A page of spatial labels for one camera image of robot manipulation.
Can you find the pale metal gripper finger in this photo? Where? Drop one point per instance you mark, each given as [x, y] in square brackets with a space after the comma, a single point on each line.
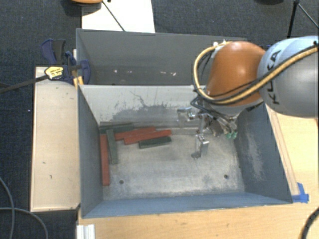
[204, 147]
[183, 114]

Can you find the dark green flat block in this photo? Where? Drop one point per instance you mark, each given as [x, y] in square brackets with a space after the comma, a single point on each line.
[155, 142]
[112, 148]

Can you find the red-brown flat block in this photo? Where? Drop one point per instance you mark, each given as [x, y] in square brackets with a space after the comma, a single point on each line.
[149, 136]
[135, 132]
[105, 163]

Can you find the grey metal bin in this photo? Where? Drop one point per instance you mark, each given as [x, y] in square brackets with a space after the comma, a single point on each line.
[169, 168]

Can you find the pale wood board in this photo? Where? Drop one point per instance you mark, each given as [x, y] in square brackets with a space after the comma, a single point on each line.
[54, 143]

